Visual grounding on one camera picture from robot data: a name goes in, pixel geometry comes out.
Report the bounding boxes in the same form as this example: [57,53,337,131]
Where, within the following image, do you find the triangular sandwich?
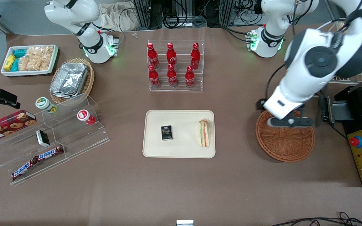
[198,119,211,148]

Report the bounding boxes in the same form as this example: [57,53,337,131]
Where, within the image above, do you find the brown wicker basket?
[255,108,315,163]

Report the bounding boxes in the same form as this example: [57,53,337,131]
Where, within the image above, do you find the light wicker basket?
[49,58,95,104]

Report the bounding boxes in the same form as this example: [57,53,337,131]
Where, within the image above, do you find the beige plastic tray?
[142,110,216,159]

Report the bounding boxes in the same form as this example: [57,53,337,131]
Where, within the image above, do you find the red tartan cookie box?
[0,110,37,144]

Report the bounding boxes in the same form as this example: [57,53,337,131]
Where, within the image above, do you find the white plastic bin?
[1,45,59,77]

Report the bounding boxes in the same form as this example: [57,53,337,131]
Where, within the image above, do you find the green lid yogurt cup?
[36,97,58,114]

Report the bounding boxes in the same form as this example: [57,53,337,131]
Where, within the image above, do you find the yellow snack packet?
[3,54,17,72]

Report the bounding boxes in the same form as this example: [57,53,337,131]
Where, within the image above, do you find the clear bag of rice crackers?
[18,46,54,72]

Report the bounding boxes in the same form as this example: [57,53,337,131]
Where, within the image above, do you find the small black white box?
[36,130,51,148]

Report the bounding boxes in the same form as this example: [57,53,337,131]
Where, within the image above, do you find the clear acrylic stepped shelf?
[0,124,71,186]
[41,93,110,159]

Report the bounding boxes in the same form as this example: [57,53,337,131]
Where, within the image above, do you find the stacked aluminium foil containers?
[49,62,89,99]

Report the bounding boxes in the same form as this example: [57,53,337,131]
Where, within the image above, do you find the snickers chocolate bar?
[12,157,39,181]
[35,146,65,161]

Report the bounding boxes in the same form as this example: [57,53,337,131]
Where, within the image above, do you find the red cola bottle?
[148,65,161,89]
[167,64,178,88]
[185,66,196,89]
[167,43,178,70]
[147,43,160,70]
[190,43,201,70]

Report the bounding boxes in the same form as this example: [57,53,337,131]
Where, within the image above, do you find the red lid yogurt cup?
[77,110,96,126]

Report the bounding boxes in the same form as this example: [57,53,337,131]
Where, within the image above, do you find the clear acrylic bottle rack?
[147,40,205,92]

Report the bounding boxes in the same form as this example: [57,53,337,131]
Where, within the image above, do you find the small black card box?
[161,125,173,141]

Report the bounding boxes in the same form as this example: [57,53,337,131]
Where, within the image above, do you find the black appliance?
[319,85,362,188]

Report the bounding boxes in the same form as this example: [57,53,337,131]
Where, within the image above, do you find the beige cloth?
[98,3,138,32]

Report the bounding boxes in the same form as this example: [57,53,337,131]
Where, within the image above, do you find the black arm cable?
[264,64,287,101]

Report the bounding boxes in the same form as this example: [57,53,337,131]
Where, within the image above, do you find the black base cable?
[221,26,251,43]

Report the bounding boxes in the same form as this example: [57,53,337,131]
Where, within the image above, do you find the black floor cables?
[271,212,362,226]

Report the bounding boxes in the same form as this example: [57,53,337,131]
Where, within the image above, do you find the aluminium frame rack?
[133,0,163,29]

